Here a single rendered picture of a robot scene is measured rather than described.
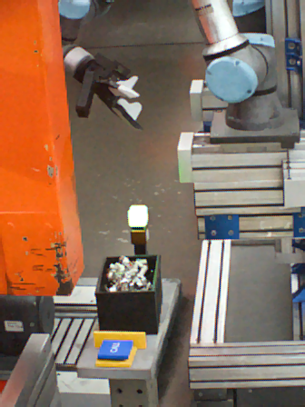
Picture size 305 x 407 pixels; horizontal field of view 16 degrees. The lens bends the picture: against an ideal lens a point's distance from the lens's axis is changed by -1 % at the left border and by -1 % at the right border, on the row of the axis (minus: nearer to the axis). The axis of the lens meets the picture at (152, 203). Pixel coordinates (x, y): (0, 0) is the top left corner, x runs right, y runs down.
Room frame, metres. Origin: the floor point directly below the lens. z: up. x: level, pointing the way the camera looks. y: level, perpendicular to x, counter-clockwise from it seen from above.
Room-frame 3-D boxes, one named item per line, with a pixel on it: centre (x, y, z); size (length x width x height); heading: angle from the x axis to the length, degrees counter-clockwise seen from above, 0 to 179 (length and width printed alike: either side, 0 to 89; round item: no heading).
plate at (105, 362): (2.11, 0.11, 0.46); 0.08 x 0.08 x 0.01; 79
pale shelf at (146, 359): (2.28, 0.08, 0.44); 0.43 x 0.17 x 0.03; 169
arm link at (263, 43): (2.60, -0.27, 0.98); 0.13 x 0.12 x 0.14; 157
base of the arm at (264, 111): (2.60, -0.28, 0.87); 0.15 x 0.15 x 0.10
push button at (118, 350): (2.11, 0.11, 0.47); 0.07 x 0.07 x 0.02; 79
